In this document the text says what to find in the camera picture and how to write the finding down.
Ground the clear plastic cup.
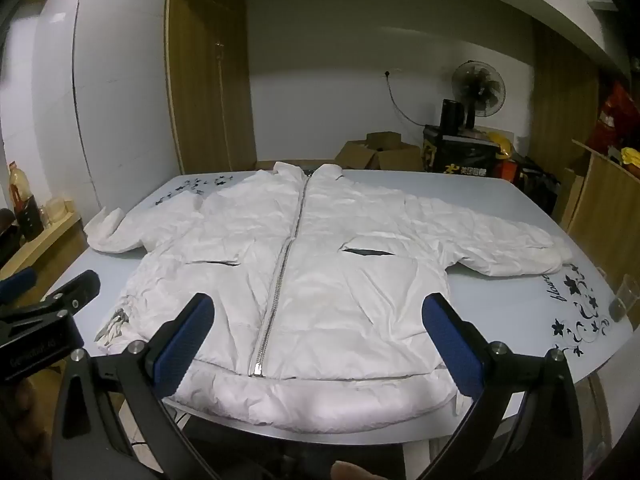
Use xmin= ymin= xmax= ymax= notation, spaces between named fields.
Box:
xmin=608 ymin=274 xmax=640 ymax=324

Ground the tall wooden panel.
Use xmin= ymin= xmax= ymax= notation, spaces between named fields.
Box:
xmin=529 ymin=22 xmax=601 ymax=182

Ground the wooden wardrobe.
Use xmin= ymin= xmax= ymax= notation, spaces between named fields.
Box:
xmin=164 ymin=0 xmax=259 ymax=177

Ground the white padded zip jacket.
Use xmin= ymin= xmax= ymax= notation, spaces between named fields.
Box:
xmin=82 ymin=161 xmax=574 ymax=436

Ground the light wooden cabinet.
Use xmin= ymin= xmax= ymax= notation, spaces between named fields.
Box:
xmin=559 ymin=137 xmax=640 ymax=292

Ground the red box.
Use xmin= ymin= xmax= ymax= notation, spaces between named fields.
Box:
xmin=497 ymin=157 xmax=524 ymax=181

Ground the open cardboard box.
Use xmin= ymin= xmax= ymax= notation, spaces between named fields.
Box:
xmin=334 ymin=131 xmax=424 ymax=172

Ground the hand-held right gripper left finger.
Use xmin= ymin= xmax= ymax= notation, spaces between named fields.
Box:
xmin=52 ymin=292 xmax=216 ymax=480

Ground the black kettle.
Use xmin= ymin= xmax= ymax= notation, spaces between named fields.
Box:
xmin=440 ymin=100 xmax=467 ymax=137

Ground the black wall cable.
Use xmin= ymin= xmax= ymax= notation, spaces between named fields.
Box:
xmin=385 ymin=74 xmax=442 ymax=124

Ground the clear jar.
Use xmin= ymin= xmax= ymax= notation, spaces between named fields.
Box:
xmin=42 ymin=197 xmax=77 ymax=224

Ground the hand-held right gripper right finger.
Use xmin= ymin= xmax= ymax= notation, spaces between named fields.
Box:
xmin=421 ymin=293 xmax=589 ymax=480

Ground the black box with yellow print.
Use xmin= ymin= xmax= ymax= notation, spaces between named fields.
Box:
xmin=422 ymin=124 xmax=502 ymax=179

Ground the red snack bag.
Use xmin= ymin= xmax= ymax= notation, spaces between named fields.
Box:
xmin=584 ymin=81 xmax=640 ymax=152

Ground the yellow helmet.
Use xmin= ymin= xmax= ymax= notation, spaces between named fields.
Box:
xmin=487 ymin=131 xmax=515 ymax=159

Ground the black bag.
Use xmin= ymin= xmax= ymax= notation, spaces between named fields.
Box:
xmin=520 ymin=154 xmax=562 ymax=217

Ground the black standing fan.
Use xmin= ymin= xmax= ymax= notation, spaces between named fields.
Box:
xmin=450 ymin=60 xmax=507 ymax=130

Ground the yellow packet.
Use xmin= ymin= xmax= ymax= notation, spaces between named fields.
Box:
xmin=620 ymin=146 xmax=640 ymax=177

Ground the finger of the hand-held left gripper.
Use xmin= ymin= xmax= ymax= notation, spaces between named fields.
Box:
xmin=0 ymin=269 xmax=102 ymax=333
xmin=0 ymin=266 xmax=39 ymax=307

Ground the wooden side shelf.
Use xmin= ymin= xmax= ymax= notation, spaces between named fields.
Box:
xmin=0 ymin=209 xmax=92 ymax=302

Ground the brown sauce bottle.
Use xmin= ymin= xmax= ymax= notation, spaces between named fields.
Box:
xmin=7 ymin=161 xmax=44 ymax=242

